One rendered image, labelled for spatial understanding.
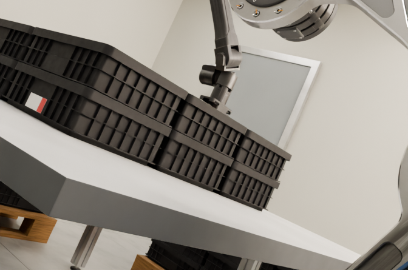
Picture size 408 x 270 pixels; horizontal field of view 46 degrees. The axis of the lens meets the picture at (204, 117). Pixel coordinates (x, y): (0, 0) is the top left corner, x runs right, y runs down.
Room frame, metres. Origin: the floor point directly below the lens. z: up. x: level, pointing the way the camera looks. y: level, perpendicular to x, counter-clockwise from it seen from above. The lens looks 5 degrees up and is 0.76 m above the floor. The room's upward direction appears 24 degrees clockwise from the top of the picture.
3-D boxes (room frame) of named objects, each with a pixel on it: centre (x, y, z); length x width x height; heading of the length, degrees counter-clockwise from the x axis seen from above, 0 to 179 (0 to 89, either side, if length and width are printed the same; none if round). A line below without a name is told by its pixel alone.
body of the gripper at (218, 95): (1.53, -0.02, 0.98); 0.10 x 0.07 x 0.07; 136
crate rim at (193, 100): (1.56, 0.10, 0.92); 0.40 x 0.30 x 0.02; 46
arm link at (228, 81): (1.54, -0.01, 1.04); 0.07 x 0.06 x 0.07; 49
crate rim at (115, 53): (1.34, 0.31, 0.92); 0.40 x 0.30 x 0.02; 46
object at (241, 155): (1.78, -0.11, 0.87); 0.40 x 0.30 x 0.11; 46
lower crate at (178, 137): (1.56, 0.10, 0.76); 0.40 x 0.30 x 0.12; 46
